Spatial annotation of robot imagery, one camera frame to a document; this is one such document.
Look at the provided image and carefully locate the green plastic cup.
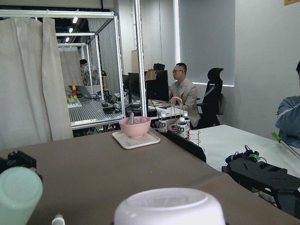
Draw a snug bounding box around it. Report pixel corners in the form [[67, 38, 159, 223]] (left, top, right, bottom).
[[0, 167, 43, 225]]

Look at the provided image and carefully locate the pink plastic cup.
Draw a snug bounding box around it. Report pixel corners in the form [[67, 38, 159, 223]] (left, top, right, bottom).
[[114, 187, 226, 225]]

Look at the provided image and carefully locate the beverage bottle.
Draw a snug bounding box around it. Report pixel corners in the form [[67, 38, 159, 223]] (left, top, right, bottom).
[[158, 112, 168, 133]]

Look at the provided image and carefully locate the pink bowl with ice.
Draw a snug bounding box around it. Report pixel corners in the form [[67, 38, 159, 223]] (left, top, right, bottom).
[[119, 116, 151, 138]]

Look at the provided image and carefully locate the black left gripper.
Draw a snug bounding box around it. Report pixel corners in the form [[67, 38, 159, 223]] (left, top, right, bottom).
[[0, 150, 43, 180]]

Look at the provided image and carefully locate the seated man beige jacket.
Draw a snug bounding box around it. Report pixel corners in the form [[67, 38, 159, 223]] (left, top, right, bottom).
[[169, 62, 201, 129]]

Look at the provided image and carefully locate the black office chair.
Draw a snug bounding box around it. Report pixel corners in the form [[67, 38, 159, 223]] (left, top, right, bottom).
[[196, 67, 225, 129]]

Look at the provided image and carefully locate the black plastic stand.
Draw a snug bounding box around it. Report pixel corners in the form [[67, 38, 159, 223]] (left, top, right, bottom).
[[222, 158, 300, 218]]

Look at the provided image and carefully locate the beige curtain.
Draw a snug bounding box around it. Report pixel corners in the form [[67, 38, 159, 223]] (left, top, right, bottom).
[[0, 17, 73, 150]]

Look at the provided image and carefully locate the beige plastic tray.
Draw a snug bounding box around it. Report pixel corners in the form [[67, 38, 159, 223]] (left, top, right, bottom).
[[112, 131, 160, 149]]

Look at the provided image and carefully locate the aluminium frame post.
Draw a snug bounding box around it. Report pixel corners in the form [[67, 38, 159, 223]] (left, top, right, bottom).
[[135, 0, 148, 117]]

